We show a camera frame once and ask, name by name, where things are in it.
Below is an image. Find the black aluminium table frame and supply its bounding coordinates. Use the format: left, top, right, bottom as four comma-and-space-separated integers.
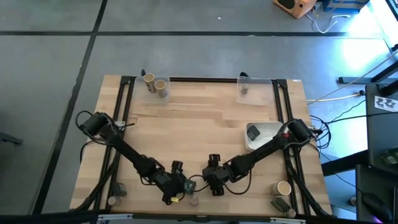
74, 75, 335, 220

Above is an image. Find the clear plastic bin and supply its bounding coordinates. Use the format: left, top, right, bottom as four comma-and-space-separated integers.
134, 75, 172, 105
235, 76, 275, 107

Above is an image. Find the white cable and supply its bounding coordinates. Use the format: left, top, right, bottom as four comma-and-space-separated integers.
305, 11, 353, 34

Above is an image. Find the black cable bundle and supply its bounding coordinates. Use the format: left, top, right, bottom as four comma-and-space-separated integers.
308, 98, 376, 151

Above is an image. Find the black desk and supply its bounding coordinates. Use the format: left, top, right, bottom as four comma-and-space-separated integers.
364, 82, 398, 169

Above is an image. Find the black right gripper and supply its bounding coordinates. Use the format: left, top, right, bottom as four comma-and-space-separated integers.
201, 164, 233, 197

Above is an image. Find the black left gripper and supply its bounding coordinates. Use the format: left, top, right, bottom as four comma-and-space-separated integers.
151, 169, 192, 205

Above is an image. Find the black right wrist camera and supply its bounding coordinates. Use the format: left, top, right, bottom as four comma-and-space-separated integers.
208, 153, 222, 166

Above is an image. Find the black stand leg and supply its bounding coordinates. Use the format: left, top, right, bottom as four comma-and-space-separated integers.
338, 60, 398, 85

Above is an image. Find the orange speaker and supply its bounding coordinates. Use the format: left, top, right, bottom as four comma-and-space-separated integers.
273, 0, 318, 19

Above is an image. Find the blue box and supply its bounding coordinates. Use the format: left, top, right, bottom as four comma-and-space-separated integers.
321, 0, 371, 15

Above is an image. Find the pale yellow cable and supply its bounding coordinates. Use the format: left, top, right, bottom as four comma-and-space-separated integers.
305, 49, 398, 104

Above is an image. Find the white plastic bin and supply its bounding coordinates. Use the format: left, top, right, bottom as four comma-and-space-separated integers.
243, 121, 285, 152

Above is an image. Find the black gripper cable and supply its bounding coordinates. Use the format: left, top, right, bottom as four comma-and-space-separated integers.
221, 169, 253, 197

